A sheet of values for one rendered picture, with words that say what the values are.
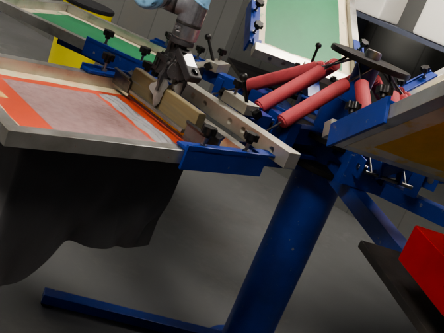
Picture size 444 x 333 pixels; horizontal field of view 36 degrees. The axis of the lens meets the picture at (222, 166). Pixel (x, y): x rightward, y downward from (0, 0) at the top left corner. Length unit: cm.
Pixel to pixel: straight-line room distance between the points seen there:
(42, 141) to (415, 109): 83
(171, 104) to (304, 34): 154
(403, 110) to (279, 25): 183
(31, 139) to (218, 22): 431
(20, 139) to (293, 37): 207
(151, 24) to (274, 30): 318
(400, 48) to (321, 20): 173
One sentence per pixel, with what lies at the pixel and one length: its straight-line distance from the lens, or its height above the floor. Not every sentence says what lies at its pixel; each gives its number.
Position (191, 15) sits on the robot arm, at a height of 129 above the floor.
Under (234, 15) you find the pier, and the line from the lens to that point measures 569.
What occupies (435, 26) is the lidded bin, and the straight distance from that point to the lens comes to 454.
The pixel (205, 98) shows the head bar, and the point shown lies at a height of 103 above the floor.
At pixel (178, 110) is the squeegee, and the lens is 199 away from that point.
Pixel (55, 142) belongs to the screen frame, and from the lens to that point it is 158.
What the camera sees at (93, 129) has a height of 96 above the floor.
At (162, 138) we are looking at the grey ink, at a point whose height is 96.
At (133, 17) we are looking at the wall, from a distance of 658.
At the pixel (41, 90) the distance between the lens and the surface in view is 200.
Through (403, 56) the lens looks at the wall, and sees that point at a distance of 524.
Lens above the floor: 150
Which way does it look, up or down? 17 degrees down
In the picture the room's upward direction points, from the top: 22 degrees clockwise
